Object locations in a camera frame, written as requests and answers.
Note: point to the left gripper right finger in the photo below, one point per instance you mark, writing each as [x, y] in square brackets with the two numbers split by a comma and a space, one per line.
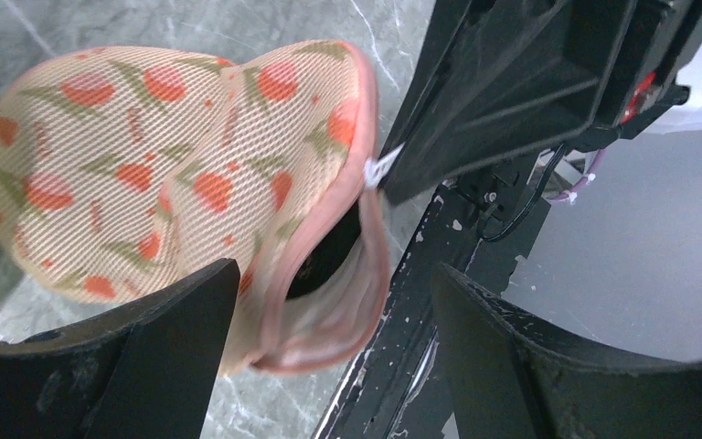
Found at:
[515, 375]

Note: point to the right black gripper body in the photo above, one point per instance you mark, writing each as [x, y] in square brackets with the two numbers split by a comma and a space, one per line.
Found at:
[662, 38]

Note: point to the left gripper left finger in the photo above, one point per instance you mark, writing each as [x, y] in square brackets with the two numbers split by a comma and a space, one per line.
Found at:
[145, 369]

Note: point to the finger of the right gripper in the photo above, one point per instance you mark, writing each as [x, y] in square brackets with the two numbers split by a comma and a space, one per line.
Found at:
[499, 79]

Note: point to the floral mesh laundry bag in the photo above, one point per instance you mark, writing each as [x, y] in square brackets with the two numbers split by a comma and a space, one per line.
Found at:
[125, 169]

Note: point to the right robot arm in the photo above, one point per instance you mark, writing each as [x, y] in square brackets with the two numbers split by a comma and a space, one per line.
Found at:
[499, 79]

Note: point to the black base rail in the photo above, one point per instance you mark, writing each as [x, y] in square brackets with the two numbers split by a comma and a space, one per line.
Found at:
[397, 387]

